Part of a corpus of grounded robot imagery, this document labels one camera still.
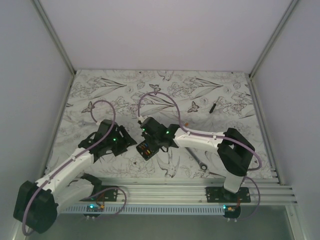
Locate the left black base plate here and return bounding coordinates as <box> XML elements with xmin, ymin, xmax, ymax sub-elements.
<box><xmin>81</xmin><ymin>185</ymin><xmax>118</xmax><ymax>202</ymax></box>

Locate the black fuse box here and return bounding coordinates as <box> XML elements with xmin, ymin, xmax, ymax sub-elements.
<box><xmin>136</xmin><ymin>140</ymin><xmax>160</xmax><ymax>161</ymax></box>

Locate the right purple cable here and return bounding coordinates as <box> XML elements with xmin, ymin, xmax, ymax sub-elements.
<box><xmin>137</xmin><ymin>91</ymin><xmax>263</xmax><ymax>222</ymax></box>

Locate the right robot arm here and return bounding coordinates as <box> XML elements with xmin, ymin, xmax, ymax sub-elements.
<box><xmin>138</xmin><ymin>116</ymin><xmax>255</xmax><ymax>203</ymax></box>

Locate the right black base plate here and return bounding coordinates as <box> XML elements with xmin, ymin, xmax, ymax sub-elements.
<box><xmin>205</xmin><ymin>186</ymin><xmax>251</xmax><ymax>203</ymax></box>

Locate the aluminium rail frame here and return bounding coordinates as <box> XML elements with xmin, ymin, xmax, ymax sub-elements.
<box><xmin>109</xmin><ymin>179</ymin><xmax>298</xmax><ymax>206</ymax></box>

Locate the grey slotted cable duct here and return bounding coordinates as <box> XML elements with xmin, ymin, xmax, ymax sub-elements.
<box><xmin>62</xmin><ymin>204</ymin><xmax>227</xmax><ymax>216</ymax></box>

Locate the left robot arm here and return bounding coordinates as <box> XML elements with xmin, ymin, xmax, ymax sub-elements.
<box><xmin>13</xmin><ymin>119</ymin><xmax>137</xmax><ymax>236</ymax></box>

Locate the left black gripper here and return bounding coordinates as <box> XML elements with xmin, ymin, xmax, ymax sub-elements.
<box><xmin>106</xmin><ymin>125</ymin><xmax>137</xmax><ymax>156</ymax></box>

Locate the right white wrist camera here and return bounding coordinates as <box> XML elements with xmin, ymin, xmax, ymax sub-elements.
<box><xmin>138</xmin><ymin>115</ymin><xmax>148</xmax><ymax>124</ymax></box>

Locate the floral patterned mat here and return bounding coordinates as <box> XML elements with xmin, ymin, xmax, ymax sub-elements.
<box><xmin>46</xmin><ymin>70</ymin><xmax>274</xmax><ymax>179</ymax></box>

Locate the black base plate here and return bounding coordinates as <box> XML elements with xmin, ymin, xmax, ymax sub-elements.
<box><xmin>81</xmin><ymin>185</ymin><xmax>118</xmax><ymax>202</ymax></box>
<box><xmin>205</xmin><ymin>186</ymin><xmax>251</xmax><ymax>203</ymax></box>

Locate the silver ratchet wrench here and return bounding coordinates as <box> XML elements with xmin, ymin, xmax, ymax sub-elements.
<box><xmin>185</xmin><ymin>147</ymin><xmax>208</xmax><ymax>171</ymax></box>

